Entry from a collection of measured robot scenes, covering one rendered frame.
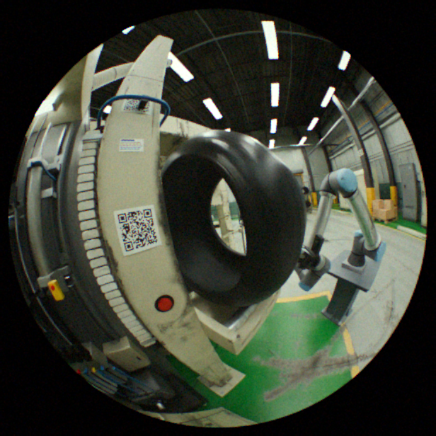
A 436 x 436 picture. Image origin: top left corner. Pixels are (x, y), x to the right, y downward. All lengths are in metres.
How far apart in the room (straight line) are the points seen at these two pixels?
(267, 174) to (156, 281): 0.27
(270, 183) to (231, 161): 0.08
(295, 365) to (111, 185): 1.41
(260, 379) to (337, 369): 0.63
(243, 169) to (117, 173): 0.22
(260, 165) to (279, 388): 1.31
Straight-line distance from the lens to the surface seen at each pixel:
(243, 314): 0.40
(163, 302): 0.27
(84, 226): 0.24
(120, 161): 0.25
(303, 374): 1.30
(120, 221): 0.22
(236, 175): 0.21
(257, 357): 1.30
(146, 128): 0.30
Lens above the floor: 1.23
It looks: 5 degrees down
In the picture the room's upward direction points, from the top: 10 degrees counter-clockwise
